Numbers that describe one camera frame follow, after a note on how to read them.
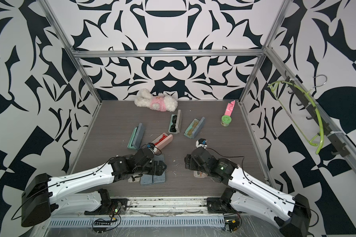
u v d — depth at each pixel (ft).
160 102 3.53
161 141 2.93
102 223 2.39
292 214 1.32
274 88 2.60
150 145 2.38
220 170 1.70
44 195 1.30
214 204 2.43
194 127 3.33
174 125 3.41
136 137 3.01
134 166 1.92
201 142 2.26
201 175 2.73
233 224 2.34
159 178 2.61
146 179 2.61
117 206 2.39
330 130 1.65
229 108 3.40
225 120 3.37
